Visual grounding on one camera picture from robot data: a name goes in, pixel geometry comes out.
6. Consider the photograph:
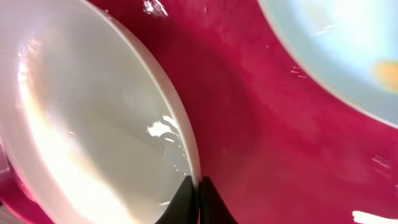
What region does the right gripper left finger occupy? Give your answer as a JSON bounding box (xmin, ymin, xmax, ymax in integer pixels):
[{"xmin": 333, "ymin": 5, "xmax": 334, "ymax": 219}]
[{"xmin": 155, "ymin": 176, "xmax": 199, "ymax": 224}]

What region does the red plastic tray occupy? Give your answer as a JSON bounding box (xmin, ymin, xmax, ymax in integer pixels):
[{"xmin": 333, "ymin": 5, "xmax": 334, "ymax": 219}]
[{"xmin": 2, "ymin": 1, "xmax": 397, "ymax": 223}]

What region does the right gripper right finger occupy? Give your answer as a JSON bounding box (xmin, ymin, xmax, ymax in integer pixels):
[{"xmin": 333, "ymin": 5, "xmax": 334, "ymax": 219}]
[{"xmin": 198, "ymin": 176, "xmax": 238, "ymax": 224}]

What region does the light blue plate top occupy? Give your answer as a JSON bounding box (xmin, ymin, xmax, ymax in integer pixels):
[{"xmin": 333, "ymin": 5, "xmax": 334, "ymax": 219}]
[{"xmin": 259, "ymin": 0, "xmax": 397, "ymax": 128}]

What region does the white plate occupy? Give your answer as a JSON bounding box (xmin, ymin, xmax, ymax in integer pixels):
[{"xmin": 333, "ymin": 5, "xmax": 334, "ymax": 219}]
[{"xmin": 1, "ymin": 0, "xmax": 201, "ymax": 223}]

